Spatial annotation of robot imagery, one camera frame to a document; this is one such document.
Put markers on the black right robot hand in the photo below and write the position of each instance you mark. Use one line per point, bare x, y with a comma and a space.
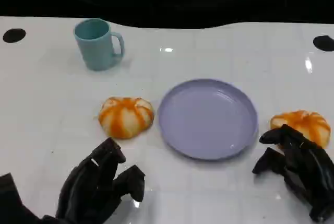
310, 169

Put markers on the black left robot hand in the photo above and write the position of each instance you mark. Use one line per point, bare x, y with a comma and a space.
83, 190

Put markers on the orange and white bread roll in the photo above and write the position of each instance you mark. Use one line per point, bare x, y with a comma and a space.
306, 122
125, 118

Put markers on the lilac plate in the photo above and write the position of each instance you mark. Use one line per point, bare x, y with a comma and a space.
206, 119

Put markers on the pale green mug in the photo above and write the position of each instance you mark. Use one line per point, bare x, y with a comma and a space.
96, 51

